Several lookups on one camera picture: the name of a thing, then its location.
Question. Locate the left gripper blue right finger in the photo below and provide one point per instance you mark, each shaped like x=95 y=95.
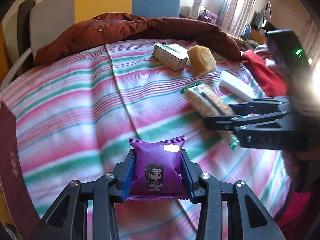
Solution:
x=190 y=173

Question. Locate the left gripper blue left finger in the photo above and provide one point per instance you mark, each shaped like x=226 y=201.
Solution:
x=124 y=172

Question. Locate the purple snack packet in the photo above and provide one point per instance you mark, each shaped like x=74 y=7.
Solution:
x=157 y=172

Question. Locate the cracker packet green trim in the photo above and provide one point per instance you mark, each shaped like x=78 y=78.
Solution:
x=208 y=104

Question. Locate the white foam block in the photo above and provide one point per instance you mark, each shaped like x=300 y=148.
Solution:
x=236 y=86

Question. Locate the yellow sponge chunk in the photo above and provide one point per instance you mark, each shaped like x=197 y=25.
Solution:
x=201 y=60

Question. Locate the small green white carton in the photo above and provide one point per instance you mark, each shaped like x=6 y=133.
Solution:
x=173 y=56

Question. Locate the person's right hand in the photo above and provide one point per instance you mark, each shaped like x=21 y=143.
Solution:
x=312 y=153

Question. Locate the red blanket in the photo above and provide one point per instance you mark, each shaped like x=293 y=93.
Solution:
x=270 y=82

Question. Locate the striped pink green bedspread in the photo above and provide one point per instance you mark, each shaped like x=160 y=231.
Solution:
x=74 y=119

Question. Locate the wooden side shelf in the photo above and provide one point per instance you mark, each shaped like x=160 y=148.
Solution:
x=249 y=34

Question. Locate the gold tray with maroon rim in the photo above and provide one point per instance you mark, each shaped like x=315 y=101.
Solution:
x=18 y=215

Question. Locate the maroon puffer jacket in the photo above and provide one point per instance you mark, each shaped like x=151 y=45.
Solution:
x=109 y=28

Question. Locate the grey yellow blue chair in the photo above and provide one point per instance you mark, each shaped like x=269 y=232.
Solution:
x=50 y=18

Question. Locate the black rolled mat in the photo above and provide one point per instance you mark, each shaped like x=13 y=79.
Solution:
x=23 y=26

